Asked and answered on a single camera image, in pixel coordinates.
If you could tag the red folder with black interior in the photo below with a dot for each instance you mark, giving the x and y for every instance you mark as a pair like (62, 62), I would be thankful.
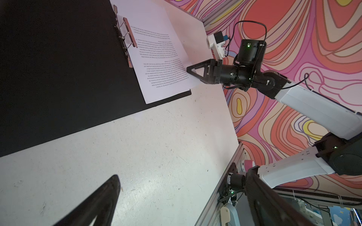
(63, 70)

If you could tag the printed paper sheet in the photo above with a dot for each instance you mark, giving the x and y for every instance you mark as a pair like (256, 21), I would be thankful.
(158, 56)

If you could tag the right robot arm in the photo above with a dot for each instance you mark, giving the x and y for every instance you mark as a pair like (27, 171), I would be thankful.
(296, 136)

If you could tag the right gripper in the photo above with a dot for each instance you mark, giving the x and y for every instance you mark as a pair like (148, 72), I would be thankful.
(244, 73)

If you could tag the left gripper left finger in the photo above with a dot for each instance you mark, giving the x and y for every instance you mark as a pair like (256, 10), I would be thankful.
(98, 209)

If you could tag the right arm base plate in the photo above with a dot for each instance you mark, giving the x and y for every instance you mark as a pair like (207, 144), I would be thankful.
(232, 184)

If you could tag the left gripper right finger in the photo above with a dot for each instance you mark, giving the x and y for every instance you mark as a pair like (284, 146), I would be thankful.
(267, 207)

